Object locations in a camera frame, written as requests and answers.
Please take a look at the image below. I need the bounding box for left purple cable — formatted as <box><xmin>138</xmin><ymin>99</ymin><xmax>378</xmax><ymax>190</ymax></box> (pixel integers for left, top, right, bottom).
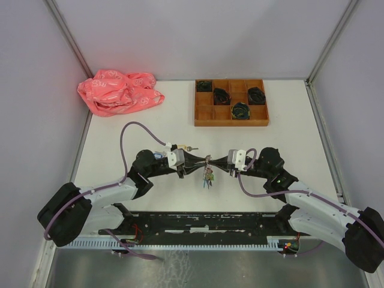
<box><xmin>44</xmin><ymin>121</ymin><xmax>172</xmax><ymax>241</ymax></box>

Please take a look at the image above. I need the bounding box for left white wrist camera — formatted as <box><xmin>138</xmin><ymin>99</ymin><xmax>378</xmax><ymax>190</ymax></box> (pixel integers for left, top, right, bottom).
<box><xmin>165</xmin><ymin>142</ymin><xmax>185</xmax><ymax>170</ymax></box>

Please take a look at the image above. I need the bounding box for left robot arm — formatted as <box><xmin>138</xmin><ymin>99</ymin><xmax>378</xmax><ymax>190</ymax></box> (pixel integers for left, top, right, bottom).
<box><xmin>37</xmin><ymin>149</ymin><xmax>205</xmax><ymax>247</ymax></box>

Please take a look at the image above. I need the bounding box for blue tag key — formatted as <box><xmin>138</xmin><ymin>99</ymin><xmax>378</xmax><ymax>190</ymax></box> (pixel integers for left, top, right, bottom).
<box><xmin>153</xmin><ymin>151</ymin><xmax>166</xmax><ymax>159</ymax></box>

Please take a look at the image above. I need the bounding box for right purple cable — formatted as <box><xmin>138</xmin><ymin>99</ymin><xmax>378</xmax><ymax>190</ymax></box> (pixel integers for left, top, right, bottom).
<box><xmin>238</xmin><ymin>148</ymin><xmax>384</xmax><ymax>257</ymax></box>

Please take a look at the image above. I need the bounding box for blue yellow rolled band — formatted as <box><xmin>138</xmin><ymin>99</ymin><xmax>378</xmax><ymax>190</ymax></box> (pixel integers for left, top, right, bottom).
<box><xmin>231</xmin><ymin>102</ymin><xmax>250</xmax><ymax>120</ymax></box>

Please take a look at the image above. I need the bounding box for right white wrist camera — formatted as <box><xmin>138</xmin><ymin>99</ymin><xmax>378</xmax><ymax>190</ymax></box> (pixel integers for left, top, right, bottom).
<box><xmin>228</xmin><ymin>149</ymin><xmax>246</xmax><ymax>165</ymax></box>

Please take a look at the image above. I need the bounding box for grey cable duct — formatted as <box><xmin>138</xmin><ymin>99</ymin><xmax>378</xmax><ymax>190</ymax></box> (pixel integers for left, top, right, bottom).
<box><xmin>62</xmin><ymin>237</ymin><xmax>283</xmax><ymax>251</ymax></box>

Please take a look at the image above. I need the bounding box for yellow tag key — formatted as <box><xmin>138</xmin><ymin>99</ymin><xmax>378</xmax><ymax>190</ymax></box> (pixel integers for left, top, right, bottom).
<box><xmin>178</xmin><ymin>145</ymin><xmax>198</xmax><ymax>152</ymax></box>

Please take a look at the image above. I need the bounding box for black rolled band right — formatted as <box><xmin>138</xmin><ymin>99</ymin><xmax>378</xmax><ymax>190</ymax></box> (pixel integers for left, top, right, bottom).
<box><xmin>247</xmin><ymin>87</ymin><xmax>266</xmax><ymax>105</ymax></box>

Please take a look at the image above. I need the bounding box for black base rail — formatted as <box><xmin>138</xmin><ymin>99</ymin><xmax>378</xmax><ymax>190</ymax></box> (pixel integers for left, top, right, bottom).
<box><xmin>111</xmin><ymin>211</ymin><xmax>299</xmax><ymax>244</ymax></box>

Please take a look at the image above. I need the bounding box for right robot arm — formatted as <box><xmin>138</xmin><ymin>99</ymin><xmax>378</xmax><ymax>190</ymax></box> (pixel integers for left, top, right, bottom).
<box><xmin>208</xmin><ymin>147</ymin><xmax>383</xmax><ymax>273</ymax></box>

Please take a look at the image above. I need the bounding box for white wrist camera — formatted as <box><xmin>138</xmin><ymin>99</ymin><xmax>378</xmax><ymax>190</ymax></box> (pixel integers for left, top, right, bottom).
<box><xmin>228</xmin><ymin>149</ymin><xmax>246</xmax><ymax>165</ymax></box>
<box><xmin>165</xmin><ymin>142</ymin><xmax>185</xmax><ymax>170</ymax></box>

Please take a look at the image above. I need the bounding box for wooden compartment tray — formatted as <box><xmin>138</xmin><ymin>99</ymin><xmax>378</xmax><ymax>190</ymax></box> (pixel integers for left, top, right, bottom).
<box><xmin>194</xmin><ymin>79</ymin><xmax>269</xmax><ymax>127</ymax></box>

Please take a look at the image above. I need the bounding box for purple cable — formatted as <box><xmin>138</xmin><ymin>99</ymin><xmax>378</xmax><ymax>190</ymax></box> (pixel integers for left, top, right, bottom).
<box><xmin>238</xmin><ymin>148</ymin><xmax>384</xmax><ymax>257</ymax></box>
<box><xmin>44</xmin><ymin>121</ymin><xmax>172</xmax><ymax>241</ymax></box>

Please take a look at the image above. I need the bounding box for metal key organiser disc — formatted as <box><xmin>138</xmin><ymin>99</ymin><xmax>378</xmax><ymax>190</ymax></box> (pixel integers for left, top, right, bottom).
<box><xmin>203</xmin><ymin>155</ymin><xmax>214</xmax><ymax>189</ymax></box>

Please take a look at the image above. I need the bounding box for pink plastic bag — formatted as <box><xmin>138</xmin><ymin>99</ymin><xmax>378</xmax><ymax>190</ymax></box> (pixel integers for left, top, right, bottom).
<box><xmin>77</xmin><ymin>70</ymin><xmax>165</xmax><ymax>117</ymax></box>

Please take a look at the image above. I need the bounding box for black rolled band top-left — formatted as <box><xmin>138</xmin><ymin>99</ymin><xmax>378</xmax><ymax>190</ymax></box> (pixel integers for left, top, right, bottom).
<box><xmin>196</xmin><ymin>80</ymin><xmax>212</xmax><ymax>92</ymax></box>

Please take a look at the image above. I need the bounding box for black rolled band centre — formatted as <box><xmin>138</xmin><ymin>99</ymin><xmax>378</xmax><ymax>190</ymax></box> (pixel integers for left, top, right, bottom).
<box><xmin>213</xmin><ymin>88</ymin><xmax>232</xmax><ymax>106</ymax></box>

